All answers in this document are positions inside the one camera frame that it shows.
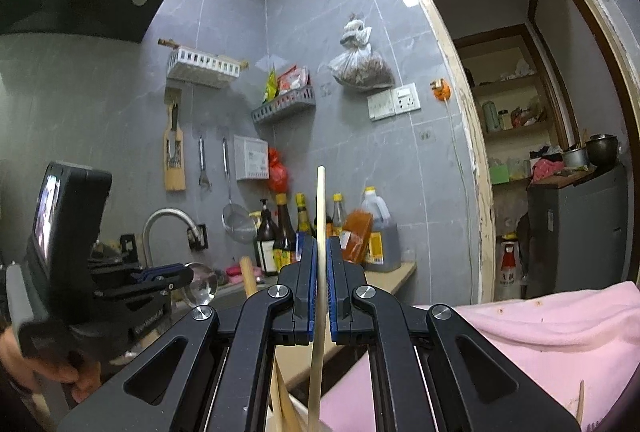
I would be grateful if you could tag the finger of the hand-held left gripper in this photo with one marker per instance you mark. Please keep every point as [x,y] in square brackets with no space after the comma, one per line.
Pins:
[150,288]
[160,272]

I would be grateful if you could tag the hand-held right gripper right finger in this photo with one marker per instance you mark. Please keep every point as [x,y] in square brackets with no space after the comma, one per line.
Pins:
[336,292]

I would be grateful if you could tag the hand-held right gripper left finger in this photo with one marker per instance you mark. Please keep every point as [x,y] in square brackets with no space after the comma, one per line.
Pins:
[305,292]

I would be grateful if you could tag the metal spoon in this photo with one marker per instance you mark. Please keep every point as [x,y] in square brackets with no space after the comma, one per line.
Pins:
[201,284]

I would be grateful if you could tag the white plastic utensil holder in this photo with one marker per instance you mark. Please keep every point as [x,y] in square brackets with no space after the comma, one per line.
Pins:
[300,414]

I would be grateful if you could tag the person's left hand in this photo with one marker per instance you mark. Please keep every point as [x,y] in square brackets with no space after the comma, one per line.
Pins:
[50,372]

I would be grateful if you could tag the steel faucet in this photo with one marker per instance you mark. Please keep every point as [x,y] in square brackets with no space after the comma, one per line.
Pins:
[165,214]

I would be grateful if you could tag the tall soy sauce bottle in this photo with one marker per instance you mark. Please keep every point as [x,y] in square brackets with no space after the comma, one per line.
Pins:
[285,237]

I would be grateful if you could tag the dark pump bottle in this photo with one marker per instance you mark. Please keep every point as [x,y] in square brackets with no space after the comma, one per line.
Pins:
[266,242]

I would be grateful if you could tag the pink sponge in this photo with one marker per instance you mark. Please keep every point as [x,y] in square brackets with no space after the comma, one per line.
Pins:
[242,271]

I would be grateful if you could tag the cooking oil jug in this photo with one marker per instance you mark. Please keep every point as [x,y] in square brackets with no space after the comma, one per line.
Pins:
[382,242]

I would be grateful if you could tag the yellow cap dark bottle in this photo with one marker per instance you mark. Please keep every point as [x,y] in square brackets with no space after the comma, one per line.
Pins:
[302,217]

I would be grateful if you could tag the yellow cap clear bottle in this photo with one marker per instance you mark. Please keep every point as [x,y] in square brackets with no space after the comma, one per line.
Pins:
[339,217]

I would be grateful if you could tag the metal mesh strainer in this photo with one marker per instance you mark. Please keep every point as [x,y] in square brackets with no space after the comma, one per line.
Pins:
[237,224]

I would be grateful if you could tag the wooden knife holder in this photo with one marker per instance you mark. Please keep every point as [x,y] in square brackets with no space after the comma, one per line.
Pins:
[175,172]

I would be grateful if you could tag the metal peeler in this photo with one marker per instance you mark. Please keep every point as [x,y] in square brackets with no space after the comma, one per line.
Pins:
[202,162]

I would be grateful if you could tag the red plastic bag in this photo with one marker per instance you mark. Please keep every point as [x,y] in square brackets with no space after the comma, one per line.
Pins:
[278,172]

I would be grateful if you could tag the pink blanket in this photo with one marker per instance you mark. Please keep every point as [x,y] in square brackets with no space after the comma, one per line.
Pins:
[500,352]

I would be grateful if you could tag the red label white jug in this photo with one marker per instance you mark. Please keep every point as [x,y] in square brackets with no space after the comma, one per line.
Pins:
[510,269]

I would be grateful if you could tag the green box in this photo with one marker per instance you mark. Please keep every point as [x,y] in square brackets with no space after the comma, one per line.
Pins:
[500,174]

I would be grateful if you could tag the yellow green snack packet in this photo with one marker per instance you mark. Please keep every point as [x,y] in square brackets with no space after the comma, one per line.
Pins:
[270,87]

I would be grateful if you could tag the red snack packet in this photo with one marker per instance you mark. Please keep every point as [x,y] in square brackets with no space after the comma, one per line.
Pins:
[294,80]

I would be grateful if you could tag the clear plastic bag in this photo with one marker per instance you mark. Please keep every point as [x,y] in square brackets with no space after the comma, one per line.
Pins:
[360,67]

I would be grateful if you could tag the green jar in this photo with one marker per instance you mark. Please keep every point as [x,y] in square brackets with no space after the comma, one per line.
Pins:
[491,117]

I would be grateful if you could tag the pink cloth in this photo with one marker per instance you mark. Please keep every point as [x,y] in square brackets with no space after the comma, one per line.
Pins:
[547,170]

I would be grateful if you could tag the grey cabinet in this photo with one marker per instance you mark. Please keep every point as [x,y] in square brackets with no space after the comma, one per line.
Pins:
[575,237]

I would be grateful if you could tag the steel pot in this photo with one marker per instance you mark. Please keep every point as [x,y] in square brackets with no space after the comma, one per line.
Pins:
[575,158]

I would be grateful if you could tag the wooden shelf unit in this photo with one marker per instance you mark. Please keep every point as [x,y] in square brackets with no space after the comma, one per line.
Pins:
[515,85]

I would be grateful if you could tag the dark metal pot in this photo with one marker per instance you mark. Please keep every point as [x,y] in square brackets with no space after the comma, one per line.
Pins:
[602,152]

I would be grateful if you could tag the black wall socket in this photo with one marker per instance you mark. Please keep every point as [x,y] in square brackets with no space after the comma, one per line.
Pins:
[197,237]

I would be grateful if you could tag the white perforated wall box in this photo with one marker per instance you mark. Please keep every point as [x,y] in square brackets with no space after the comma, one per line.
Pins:
[250,160]

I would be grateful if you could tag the wooden door frame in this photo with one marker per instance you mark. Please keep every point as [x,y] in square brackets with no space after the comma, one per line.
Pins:
[486,232]

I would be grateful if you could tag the grey wall rack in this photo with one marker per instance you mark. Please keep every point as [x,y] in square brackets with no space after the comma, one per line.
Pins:
[282,110]

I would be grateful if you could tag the white wall switch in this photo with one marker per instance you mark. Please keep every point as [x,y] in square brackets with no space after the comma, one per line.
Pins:
[381,106]

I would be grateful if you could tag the orange wall hook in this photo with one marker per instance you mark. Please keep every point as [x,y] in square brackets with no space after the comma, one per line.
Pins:
[441,91]

